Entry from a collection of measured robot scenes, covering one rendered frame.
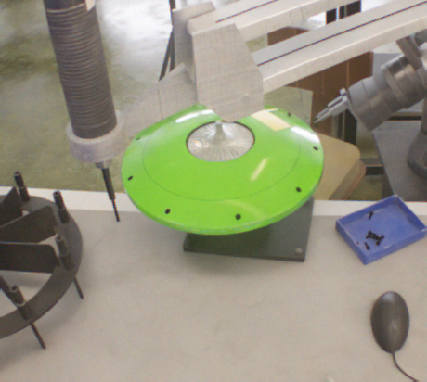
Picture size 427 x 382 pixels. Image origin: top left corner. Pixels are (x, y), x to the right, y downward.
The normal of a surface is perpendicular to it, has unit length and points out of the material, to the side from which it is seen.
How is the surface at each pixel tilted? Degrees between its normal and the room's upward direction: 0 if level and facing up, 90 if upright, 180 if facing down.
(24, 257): 87
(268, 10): 9
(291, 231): 0
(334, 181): 0
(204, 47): 90
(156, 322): 0
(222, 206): 23
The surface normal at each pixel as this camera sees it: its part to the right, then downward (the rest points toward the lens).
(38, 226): 0.55, 0.43
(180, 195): -0.25, -0.52
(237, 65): 0.35, 0.56
